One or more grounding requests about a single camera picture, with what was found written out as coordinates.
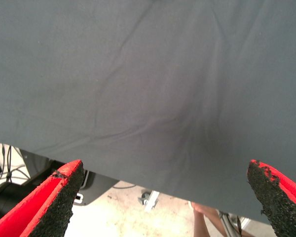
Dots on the grey caster wheel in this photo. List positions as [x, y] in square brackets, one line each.
[145, 196]

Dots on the grey metal tube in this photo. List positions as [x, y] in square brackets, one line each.
[228, 224]

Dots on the aluminium profile leg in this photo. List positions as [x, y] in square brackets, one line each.
[151, 201]

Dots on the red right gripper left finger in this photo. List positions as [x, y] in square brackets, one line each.
[51, 205]

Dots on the white bracket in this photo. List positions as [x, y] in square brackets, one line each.
[78, 197]

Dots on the person bare leg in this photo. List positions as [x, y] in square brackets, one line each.
[199, 222]

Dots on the dark grey table cloth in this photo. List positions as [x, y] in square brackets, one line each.
[138, 74]

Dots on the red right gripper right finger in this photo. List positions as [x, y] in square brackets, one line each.
[281, 205]

